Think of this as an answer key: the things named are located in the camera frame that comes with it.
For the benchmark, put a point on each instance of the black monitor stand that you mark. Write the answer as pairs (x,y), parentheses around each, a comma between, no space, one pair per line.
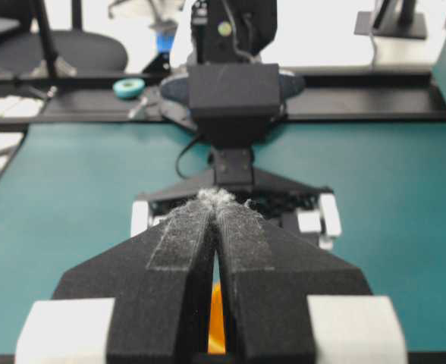
(395,19)

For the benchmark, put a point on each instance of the black tripod leg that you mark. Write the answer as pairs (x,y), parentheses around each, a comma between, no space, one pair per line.
(52,65)

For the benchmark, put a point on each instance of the black office chair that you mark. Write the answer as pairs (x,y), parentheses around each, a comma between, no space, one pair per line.
(29,44)

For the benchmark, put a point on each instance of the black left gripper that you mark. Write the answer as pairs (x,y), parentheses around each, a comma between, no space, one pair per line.
(285,300)

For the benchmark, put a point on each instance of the teal tape roll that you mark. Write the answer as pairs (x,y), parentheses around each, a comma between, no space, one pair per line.
(129,88)

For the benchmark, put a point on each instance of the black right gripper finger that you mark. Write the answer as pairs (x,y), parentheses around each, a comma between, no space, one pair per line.
(145,300)

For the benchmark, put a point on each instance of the orange cup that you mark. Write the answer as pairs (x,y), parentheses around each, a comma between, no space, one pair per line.
(216,338)

